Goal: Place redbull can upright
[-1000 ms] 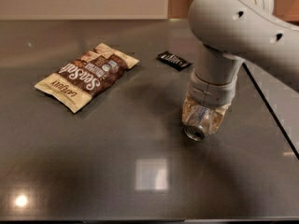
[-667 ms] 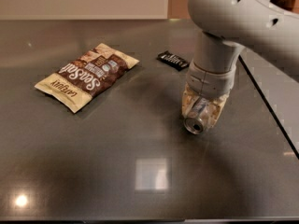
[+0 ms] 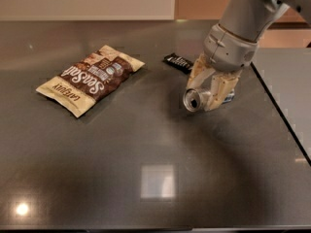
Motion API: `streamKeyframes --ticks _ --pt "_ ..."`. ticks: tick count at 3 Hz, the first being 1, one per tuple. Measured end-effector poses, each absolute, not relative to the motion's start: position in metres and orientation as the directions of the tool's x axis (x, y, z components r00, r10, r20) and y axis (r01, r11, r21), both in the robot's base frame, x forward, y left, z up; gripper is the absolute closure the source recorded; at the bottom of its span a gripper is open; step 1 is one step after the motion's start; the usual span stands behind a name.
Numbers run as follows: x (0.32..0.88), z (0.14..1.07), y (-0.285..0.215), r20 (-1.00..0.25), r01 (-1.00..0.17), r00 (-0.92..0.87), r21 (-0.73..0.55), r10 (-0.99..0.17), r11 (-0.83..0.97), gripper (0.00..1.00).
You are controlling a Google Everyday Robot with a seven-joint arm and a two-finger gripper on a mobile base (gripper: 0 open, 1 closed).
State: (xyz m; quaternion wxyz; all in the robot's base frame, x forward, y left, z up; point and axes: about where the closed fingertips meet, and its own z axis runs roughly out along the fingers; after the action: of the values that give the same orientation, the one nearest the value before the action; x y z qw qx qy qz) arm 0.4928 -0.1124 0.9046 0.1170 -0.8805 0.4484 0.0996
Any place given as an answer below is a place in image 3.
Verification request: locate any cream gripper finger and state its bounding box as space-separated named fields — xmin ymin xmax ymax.
xmin=186 ymin=53 xmax=216 ymax=89
xmin=204 ymin=70 xmax=242 ymax=111

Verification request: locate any silver blue redbull can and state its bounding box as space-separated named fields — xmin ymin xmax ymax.
xmin=183 ymin=88 xmax=235 ymax=113

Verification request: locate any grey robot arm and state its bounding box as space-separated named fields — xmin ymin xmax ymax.
xmin=183 ymin=0 xmax=311 ymax=112

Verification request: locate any black candy bar wrapper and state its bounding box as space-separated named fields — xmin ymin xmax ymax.
xmin=163 ymin=53 xmax=193 ymax=74

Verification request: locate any grey side table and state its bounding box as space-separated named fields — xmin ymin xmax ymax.
xmin=253 ymin=48 xmax=311 ymax=161

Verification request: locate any brown cream snack bag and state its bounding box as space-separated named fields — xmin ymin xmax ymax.
xmin=36 ymin=45 xmax=144 ymax=117

